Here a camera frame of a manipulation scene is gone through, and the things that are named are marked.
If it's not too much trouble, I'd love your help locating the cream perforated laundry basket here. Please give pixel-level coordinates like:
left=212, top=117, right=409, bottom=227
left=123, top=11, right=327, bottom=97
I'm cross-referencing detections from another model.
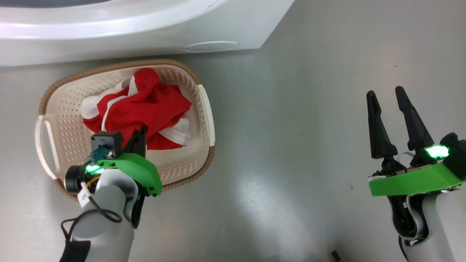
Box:
left=35, top=59, right=216, bottom=200

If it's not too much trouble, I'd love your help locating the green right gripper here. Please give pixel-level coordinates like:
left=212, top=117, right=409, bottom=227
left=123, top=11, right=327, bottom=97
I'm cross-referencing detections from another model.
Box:
left=366, top=86, right=466, bottom=197

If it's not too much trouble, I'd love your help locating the white front-load washing machine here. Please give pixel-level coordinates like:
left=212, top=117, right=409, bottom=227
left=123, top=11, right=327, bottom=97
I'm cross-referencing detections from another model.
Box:
left=0, top=0, right=295, bottom=67

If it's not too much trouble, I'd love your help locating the round white filter cover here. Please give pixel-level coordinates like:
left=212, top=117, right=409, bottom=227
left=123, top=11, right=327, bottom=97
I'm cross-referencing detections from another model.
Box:
left=184, top=41, right=240, bottom=53

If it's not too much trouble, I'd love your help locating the red and white garment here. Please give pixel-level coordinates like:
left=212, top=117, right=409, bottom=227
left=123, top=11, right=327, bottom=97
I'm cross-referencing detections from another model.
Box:
left=81, top=68, right=192, bottom=150

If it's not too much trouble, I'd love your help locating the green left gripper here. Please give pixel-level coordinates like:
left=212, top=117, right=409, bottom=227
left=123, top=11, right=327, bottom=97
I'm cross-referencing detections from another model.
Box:
left=97, top=125, right=163, bottom=198

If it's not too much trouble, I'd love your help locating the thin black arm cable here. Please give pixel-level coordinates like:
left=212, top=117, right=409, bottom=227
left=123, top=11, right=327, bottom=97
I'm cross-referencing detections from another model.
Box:
left=60, top=195, right=122, bottom=251

